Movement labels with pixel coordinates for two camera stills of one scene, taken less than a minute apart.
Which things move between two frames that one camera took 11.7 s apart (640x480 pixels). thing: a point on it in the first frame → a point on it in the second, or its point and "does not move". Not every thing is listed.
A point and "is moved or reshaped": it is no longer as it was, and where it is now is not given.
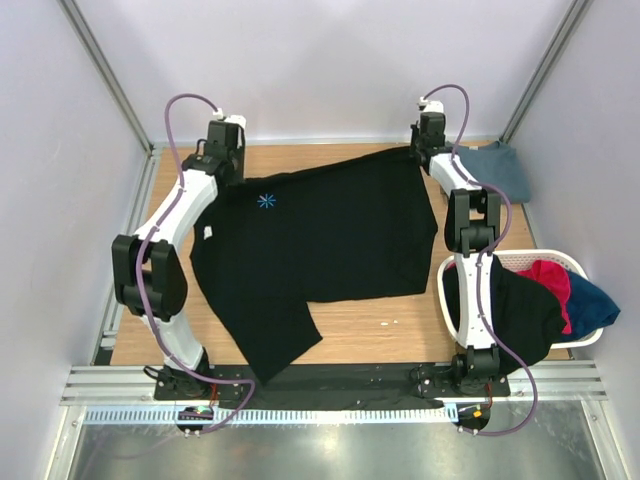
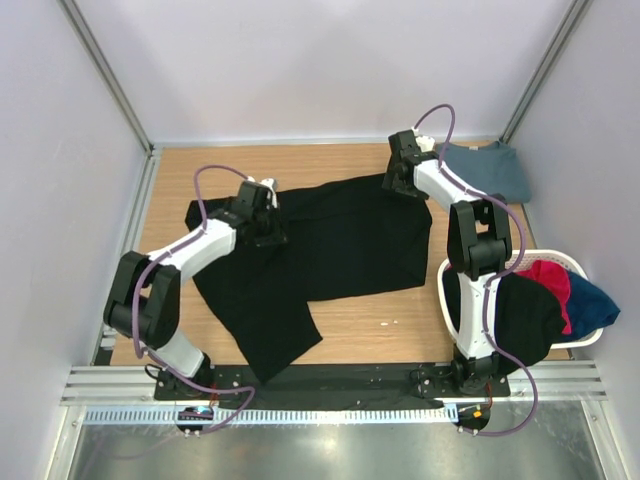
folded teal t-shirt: x=495 y=164 does not move
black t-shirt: x=361 y=227 is moved or reshaped
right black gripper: x=415 y=132 → x=390 y=182
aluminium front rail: x=136 y=384 does not move
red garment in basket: x=557 y=277 does not move
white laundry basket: x=516 y=260 does not move
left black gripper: x=239 y=177 → x=278 y=236
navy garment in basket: x=589 y=308 does not move
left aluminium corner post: x=73 y=12 does not move
